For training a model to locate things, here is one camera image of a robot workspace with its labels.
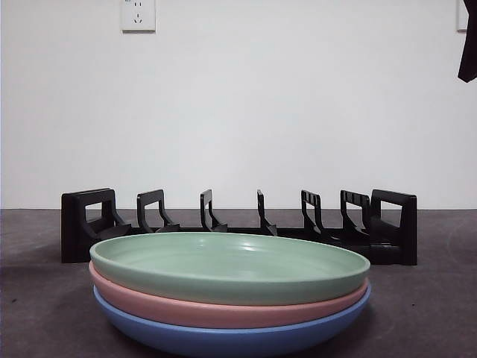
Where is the green round plate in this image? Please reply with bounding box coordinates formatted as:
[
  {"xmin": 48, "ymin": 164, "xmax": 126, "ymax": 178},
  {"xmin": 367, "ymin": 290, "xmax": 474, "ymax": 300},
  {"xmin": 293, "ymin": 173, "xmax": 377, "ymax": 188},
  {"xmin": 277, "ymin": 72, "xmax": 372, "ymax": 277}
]
[{"xmin": 89, "ymin": 232, "xmax": 371, "ymax": 307}]

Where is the pink round plate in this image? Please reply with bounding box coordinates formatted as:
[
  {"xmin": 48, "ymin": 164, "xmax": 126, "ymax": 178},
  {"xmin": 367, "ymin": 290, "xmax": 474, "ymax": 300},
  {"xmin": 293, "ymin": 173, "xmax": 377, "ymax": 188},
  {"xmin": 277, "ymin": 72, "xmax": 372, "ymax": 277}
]
[{"xmin": 88, "ymin": 260, "xmax": 370, "ymax": 330}]

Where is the blue round plate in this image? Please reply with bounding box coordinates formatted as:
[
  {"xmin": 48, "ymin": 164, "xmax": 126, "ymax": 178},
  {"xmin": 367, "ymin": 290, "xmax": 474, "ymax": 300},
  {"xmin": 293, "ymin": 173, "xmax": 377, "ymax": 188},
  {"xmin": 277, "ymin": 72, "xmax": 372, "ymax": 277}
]
[{"xmin": 92, "ymin": 285, "xmax": 373, "ymax": 358}]

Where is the black plastic dish rack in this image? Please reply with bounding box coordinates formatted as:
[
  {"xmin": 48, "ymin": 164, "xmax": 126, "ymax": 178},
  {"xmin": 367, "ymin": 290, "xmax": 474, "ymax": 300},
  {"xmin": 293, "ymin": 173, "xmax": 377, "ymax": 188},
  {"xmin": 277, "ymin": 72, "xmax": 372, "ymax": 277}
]
[{"xmin": 60, "ymin": 187, "xmax": 418, "ymax": 266}]

